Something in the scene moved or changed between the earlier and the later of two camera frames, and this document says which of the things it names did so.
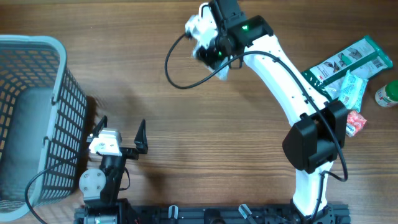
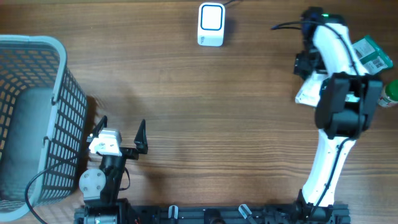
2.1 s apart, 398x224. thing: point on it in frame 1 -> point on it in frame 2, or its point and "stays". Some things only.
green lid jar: [387, 95] stays
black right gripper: [213, 61] -> [301, 61]
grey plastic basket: [43, 112] stays
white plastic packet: [222, 73] -> [310, 91]
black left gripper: [140, 142] stays
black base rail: [224, 214] stays
